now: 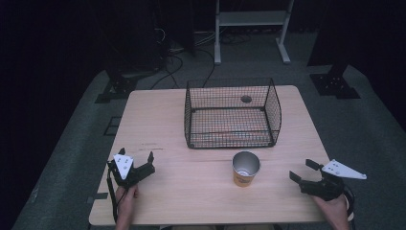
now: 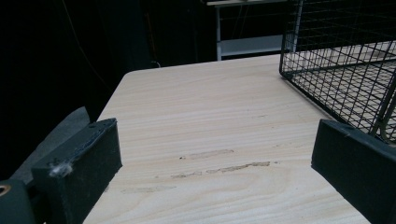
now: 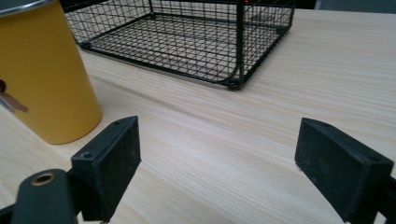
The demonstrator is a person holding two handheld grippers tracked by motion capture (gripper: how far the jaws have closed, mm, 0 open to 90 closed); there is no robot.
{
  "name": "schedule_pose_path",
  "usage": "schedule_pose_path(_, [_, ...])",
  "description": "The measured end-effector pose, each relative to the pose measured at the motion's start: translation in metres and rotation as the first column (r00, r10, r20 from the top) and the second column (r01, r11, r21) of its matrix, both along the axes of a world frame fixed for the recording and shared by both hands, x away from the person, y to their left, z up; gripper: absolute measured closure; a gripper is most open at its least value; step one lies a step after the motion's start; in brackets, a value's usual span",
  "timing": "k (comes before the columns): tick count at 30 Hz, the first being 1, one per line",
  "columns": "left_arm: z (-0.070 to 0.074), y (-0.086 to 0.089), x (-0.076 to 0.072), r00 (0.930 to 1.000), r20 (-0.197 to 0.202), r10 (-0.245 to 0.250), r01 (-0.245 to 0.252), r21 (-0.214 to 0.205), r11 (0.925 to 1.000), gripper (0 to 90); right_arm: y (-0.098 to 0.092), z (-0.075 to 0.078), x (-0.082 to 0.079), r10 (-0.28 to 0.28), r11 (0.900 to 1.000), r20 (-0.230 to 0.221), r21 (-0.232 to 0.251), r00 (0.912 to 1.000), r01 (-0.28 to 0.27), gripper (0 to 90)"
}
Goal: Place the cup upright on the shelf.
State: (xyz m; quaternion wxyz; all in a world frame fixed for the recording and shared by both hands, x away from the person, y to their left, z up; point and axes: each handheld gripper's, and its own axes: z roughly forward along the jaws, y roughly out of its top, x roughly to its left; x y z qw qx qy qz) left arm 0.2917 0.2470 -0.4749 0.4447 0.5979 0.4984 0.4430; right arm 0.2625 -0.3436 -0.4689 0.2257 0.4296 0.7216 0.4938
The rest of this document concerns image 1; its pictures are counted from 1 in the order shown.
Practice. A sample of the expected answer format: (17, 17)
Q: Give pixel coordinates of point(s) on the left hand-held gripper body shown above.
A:
(127, 172)

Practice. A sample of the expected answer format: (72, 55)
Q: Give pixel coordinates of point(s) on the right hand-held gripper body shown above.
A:
(332, 180)

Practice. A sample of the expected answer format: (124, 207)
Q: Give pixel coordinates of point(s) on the metal cup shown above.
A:
(245, 168)

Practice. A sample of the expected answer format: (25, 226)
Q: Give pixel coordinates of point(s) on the person's left hand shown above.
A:
(126, 199)

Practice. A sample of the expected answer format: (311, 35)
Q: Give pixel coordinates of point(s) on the person's right hand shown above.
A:
(335, 212)

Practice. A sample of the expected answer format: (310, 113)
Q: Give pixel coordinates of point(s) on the black stand base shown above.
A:
(335, 83)
(116, 87)

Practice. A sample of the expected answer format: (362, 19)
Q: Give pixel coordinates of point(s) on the white metal stand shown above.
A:
(252, 25)

